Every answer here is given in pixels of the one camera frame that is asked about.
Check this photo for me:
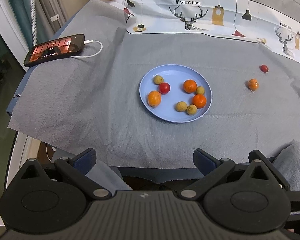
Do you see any small red cherry tomato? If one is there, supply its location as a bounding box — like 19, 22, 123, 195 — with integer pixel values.
159, 82, 171, 94

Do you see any blue plastic plate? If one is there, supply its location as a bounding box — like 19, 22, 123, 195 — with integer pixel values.
139, 64, 212, 123

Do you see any white charging cable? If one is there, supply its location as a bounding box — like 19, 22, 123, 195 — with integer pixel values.
72, 39, 104, 59

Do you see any pale tan longan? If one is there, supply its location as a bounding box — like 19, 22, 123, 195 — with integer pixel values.
153, 75, 164, 85

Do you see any red cherry tomato with stem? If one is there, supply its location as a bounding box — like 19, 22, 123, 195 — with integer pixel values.
259, 64, 268, 73

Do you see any large yellow-green longan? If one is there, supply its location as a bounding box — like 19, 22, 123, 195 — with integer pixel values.
186, 104, 197, 115

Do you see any orange tangerine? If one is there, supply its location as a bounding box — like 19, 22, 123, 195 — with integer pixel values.
192, 94, 207, 109
183, 79, 197, 94

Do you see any grey curtain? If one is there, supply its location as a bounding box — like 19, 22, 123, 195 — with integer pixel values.
29, 0, 67, 45

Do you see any grey cloth cover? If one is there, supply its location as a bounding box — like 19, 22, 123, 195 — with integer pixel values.
7, 0, 300, 193

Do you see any black smartphone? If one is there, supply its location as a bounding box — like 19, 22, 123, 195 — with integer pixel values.
24, 34, 85, 67

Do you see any orange fruit edge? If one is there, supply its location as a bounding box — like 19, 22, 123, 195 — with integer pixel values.
247, 79, 259, 92

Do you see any yellow longan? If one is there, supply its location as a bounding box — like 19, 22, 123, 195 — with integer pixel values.
175, 101, 187, 112
196, 86, 205, 95

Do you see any orange kumquat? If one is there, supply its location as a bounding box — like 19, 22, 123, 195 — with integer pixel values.
148, 90, 161, 108

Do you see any white deer print cloth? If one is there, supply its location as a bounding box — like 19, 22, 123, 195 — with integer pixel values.
100, 0, 300, 63

